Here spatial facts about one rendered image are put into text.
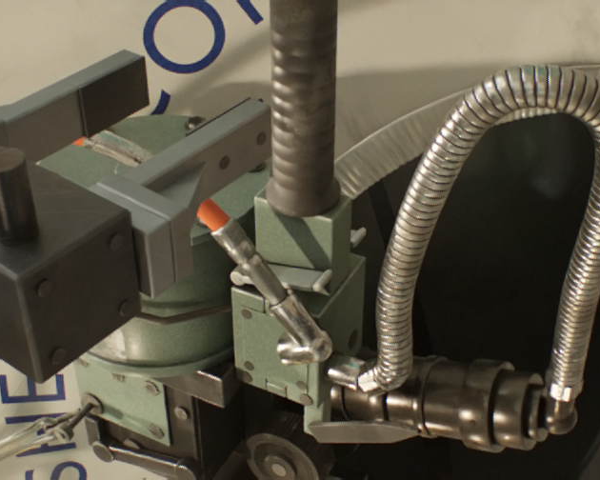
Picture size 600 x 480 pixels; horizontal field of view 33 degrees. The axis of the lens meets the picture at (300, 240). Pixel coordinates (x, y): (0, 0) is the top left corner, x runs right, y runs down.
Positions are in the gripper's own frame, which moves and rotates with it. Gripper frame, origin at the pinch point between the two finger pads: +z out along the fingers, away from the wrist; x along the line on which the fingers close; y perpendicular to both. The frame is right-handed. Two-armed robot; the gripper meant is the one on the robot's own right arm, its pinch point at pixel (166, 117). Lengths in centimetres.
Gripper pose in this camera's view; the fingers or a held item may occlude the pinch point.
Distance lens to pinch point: 45.3
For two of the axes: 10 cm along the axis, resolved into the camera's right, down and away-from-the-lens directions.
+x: -7.9, -3.7, 4.9
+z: 6.1, -4.7, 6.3
